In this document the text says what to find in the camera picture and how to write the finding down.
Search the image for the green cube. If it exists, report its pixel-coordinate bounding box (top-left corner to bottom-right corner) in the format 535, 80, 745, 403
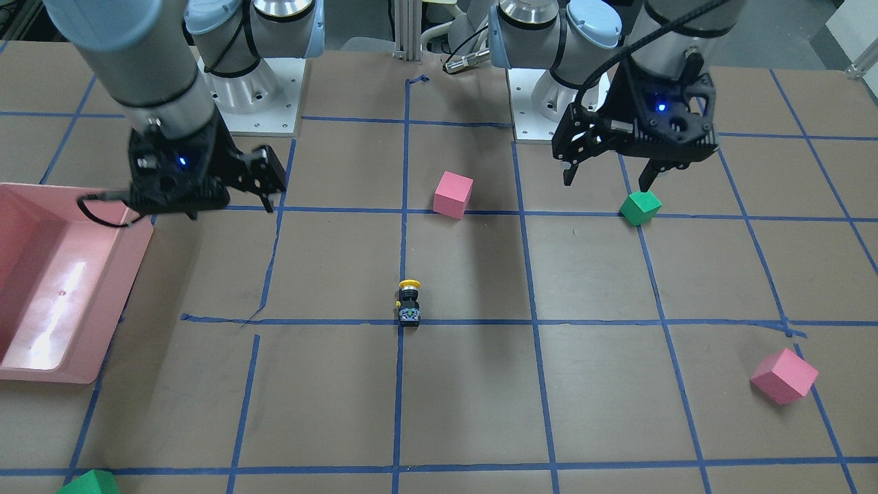
619, 191, 663, 227

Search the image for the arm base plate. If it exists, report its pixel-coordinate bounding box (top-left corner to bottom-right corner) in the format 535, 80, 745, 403
201, 58, 307, 137
507, 69, 577, 144

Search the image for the aluminium frame post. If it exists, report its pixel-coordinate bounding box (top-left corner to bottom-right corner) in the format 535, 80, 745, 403
392, 0, 423, 64

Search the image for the yellow push button switch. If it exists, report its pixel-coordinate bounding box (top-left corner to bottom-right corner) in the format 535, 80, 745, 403
396, 279, 421, 328

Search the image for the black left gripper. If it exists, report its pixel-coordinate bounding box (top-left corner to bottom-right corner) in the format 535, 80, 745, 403
551, 52, 718, 193

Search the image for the pink cube near left arm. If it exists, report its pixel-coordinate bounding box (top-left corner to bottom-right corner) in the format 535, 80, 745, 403
750, 349, 819, 405

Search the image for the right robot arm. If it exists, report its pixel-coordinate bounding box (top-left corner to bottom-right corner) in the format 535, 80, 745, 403
44, 1, 325, 225

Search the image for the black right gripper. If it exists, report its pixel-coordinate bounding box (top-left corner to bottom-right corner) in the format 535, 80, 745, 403
128, 109, 287, 221

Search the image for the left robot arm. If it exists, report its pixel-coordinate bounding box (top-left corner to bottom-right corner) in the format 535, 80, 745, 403
487, 1, 744, 193

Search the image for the pink plastic bin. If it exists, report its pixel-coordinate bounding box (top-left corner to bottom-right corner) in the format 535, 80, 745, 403
1, 183, 154, 384

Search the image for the green cube near right arm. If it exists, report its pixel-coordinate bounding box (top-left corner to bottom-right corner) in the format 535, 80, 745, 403
56, 469, 121, 494

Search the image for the pink cube centre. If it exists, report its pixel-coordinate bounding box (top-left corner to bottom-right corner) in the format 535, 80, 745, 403
432, 171, 474, 221

